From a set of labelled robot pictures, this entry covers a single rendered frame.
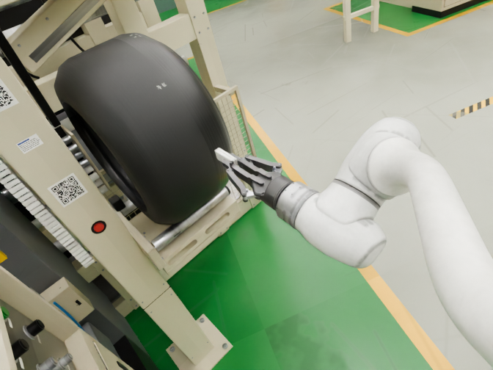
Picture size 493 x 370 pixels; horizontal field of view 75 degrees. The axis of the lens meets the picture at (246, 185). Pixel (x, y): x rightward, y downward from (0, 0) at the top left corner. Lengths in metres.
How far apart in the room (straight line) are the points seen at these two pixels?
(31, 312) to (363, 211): 0.84
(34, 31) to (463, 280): 1.28
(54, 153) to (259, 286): 1.40
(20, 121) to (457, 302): 0.90
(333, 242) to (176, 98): 0.53
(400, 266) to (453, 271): 1.67
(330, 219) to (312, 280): 1.39
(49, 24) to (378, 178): 1.12
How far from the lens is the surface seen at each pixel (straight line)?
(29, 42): 1.33
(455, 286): 0.37
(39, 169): 0.99
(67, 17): 1.35
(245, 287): 2.03
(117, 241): 1.16
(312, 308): 1.90
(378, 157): 0.59
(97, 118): 0.88
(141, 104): 0.86
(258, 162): 0.77
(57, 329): 1.10
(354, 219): 0.60
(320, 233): 0.61
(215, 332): 1.94
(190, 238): 1.18
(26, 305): 1.02
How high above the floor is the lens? 1.70
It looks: 40 degrees down
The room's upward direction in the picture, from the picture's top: 18 degrees counter-clockwise
